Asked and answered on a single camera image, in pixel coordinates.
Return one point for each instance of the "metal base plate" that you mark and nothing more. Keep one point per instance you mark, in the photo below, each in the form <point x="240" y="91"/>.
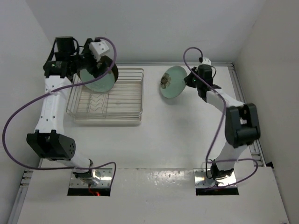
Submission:
<point x="102" y="178"/>
<point x="202" y="181"/>

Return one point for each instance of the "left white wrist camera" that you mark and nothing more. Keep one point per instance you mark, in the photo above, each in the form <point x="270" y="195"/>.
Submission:
<point x="98" y="49"/>

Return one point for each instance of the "green flower plate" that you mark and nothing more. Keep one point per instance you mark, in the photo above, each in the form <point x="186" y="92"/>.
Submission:
<point x="172" y="82"/>
<point x="103" y="85"/>

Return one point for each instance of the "brown ceramic plate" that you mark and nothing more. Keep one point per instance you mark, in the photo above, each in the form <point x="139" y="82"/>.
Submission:
<point x="112" y="67"/>

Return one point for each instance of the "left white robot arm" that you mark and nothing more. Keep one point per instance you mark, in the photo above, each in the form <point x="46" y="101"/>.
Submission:
<point x="65" y="60"/>

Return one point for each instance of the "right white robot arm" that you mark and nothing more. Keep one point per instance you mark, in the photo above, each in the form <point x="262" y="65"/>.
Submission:
<point x="241" y="120"/>

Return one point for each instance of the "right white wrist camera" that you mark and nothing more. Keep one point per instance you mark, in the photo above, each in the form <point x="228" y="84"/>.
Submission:
<point x="205" y="61"/>

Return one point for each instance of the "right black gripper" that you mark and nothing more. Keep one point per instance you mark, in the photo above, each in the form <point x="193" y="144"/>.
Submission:
<point x="188" y="80"/>

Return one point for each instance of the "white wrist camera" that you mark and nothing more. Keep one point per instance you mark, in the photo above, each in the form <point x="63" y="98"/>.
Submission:
<point x="205" y="61"/>
<point x="98" y="49"/>

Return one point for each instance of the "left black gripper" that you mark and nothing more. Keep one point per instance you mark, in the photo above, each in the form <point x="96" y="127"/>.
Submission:
<point x="96" y="72"/>

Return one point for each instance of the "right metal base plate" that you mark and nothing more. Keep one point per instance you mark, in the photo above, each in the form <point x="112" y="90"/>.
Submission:
<point x="202" y="181"/>

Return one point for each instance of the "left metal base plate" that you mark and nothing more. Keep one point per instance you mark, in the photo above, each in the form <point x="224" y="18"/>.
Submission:
<point x="102" y="178"/>

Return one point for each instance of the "wire dish rack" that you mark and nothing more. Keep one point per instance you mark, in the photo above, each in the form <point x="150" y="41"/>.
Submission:
<point x="122" y="105"/>

